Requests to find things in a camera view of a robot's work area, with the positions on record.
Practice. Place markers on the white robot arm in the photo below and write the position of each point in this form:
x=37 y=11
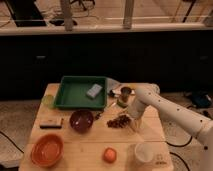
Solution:
x=197 y=125

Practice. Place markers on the orange fruit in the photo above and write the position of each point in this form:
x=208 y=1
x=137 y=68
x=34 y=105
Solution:
x=110 y=155

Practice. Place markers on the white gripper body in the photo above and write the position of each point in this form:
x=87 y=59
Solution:
x=136 y=111

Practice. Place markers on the dark purple grape bunch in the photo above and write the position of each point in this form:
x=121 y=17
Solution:
x=119 y=122

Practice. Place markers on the dark red bowl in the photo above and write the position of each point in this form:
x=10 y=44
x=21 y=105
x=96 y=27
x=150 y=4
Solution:
x=81 y=121

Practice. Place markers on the orange bowl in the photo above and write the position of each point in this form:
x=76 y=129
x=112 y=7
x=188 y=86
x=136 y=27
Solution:
x=47 y=150

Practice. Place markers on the light green cup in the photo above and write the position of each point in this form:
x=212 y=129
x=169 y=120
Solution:
x=48 y=101

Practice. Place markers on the green plastic tray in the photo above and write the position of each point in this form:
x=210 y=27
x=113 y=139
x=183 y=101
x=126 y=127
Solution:
x=72 y=93

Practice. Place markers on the white cup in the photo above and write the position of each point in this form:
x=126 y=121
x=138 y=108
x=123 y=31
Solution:
x=143 y=153

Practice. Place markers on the green lime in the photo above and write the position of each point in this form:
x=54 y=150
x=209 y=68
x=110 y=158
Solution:
x=121 y=104

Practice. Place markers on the metal cup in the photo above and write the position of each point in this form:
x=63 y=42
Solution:
x=125 y=93

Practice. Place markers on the grey sponge block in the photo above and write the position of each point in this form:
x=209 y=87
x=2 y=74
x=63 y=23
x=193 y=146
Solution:
x=94 y=91

